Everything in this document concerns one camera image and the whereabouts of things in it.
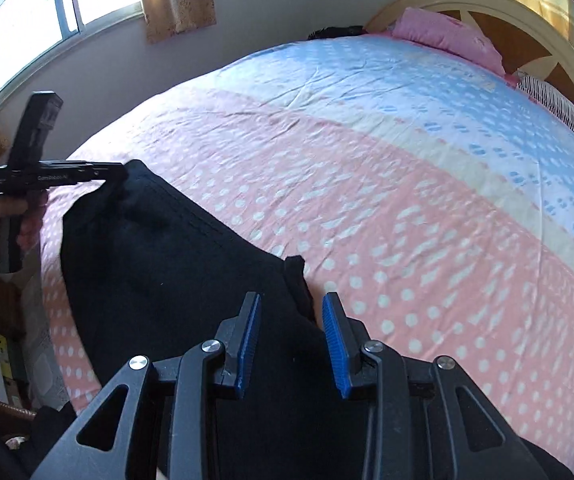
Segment pink pillow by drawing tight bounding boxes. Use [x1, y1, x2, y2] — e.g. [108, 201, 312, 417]
[392, 7, 506, 75]

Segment black pants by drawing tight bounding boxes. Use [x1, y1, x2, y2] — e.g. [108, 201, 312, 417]
[59, 159, 365, 480]

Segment wide window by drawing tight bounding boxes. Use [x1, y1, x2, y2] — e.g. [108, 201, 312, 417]
[0, 0, 146, 111]

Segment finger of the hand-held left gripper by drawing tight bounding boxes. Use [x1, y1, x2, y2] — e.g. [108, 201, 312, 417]
[88, 160, 129, 184]

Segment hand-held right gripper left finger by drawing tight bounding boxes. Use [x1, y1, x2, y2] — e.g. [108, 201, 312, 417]
[31, 291, 262, 480]

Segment yellow white box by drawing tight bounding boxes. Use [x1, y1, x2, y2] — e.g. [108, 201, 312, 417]
[0, 330, 16, 404]

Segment dark cloth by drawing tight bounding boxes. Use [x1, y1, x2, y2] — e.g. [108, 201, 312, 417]
[307, 24, 368, 41]

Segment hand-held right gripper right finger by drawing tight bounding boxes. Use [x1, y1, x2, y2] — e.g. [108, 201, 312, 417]
[321, 291, 550, 480]

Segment striped pillow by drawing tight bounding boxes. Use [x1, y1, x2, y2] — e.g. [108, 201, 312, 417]
[514, 72, 574, 162]

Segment pink blue polka dot bedspread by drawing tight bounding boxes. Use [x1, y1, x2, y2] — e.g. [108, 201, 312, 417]
[39, 34, 574, 477]

